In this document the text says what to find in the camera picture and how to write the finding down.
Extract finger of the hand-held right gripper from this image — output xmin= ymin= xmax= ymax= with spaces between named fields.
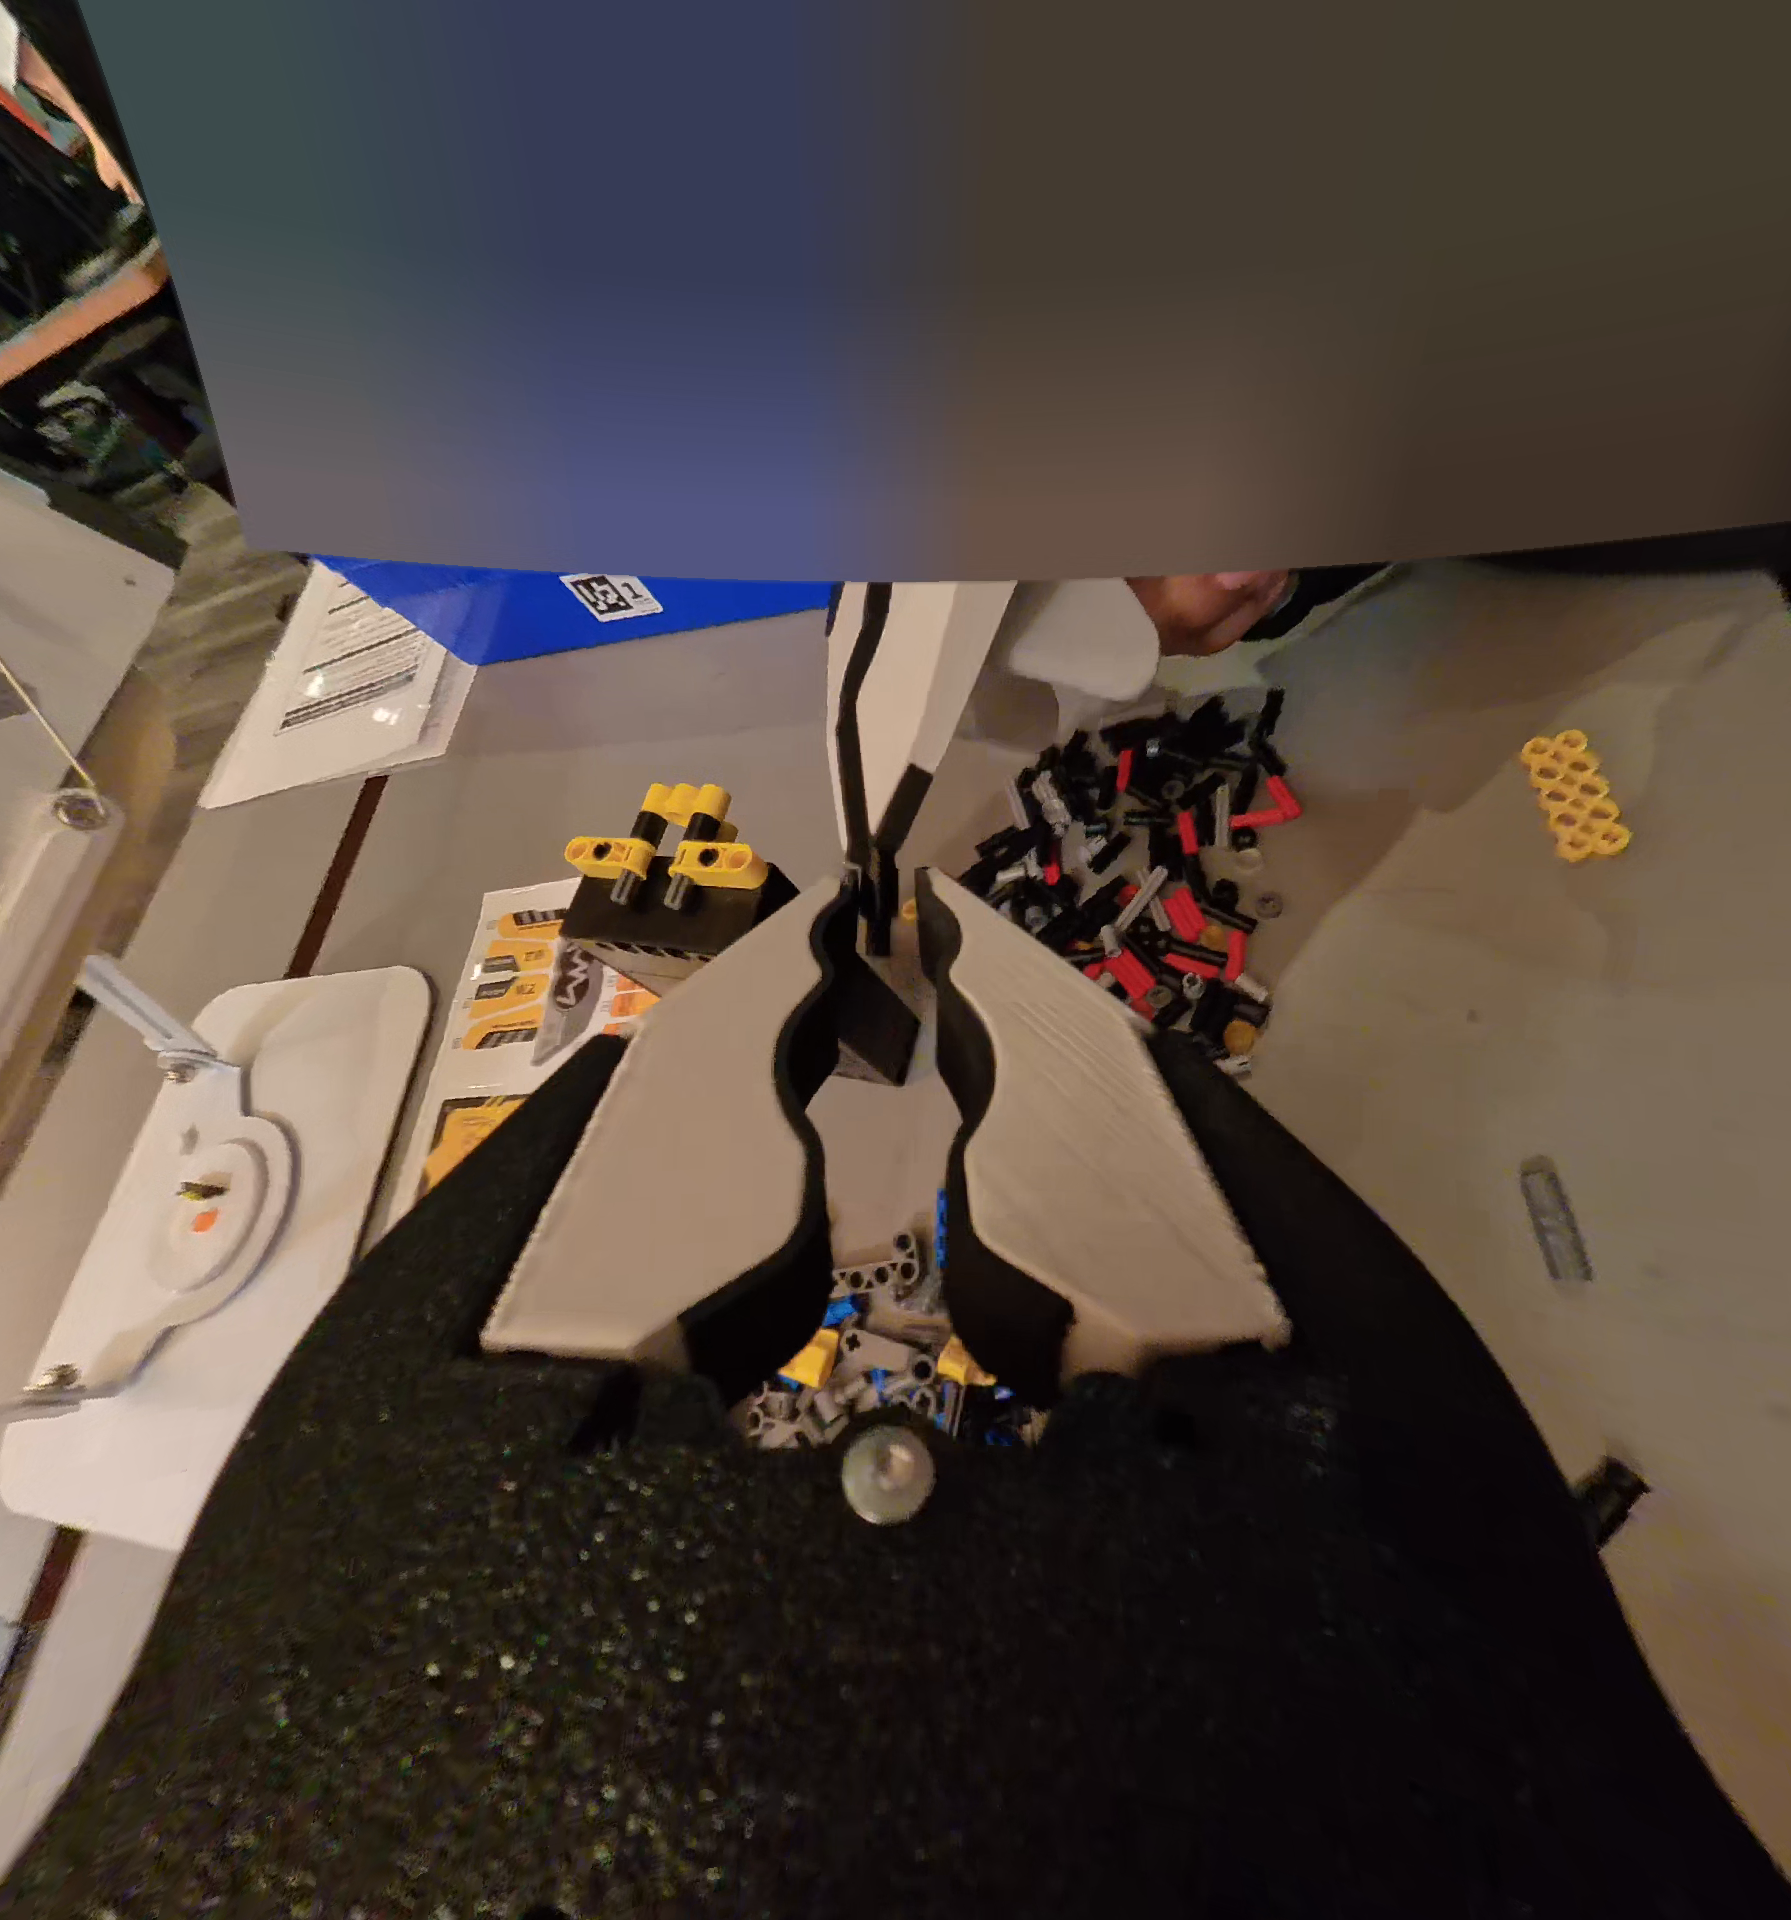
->
xmin=824 ymin=583 xmax=876 ymax=876
xmin=852 ymin=581 xmax=1022 ymax=905

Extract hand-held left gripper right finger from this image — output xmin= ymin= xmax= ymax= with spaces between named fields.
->
xmin=914 ymin=864 xmax=1294 ymax=1409

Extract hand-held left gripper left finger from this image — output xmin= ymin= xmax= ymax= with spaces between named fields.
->
xmin=479 ymin=873 xmax=860 ymax=1397

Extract black brick assembly yellow connectors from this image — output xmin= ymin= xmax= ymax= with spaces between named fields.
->
xmin=563 ymin=780 xmax=928 ymax=1085

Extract person's right hand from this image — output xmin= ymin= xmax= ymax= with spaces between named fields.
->
xmin=1136 ymin=567 xmax=1296 ymax=660

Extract yellow black sticker sheet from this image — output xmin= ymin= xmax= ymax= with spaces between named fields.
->
xmin=417 ymin=883 xmax=661 ymax=1189

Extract pile of black red pins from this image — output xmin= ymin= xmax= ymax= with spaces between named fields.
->
xmin=962 ymin=689 xmax=1306 ymax=1074

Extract pile of grey blue pieces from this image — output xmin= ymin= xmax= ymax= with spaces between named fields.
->
xmin=738 ymin=1222 xmax=1050 ymax=1449

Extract blue storage bin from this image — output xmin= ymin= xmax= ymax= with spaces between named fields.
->
xmin=311 ymin=558 xmax=840 ymax=666

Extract white book stand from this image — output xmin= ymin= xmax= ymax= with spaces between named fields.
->
xmin=0 ymin=441 xmax=437 ymax=1553

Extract small clear grey brick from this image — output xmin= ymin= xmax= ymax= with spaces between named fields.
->
xmin=1518 ymin=1152 xmax=1596 ymax=1285

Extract paper sheet in plastic sleeve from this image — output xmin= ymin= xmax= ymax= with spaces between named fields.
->
xmin=203 ymin=565 xmax=479 ymax=812

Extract background shelf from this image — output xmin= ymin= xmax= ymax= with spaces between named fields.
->
xmin=0 ymin=0 xmax=231 ymax=498

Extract yellow perforated frame piece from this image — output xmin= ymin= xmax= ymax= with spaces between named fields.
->
xmin=1520 ymin=730 xmax=1636 ymax=864

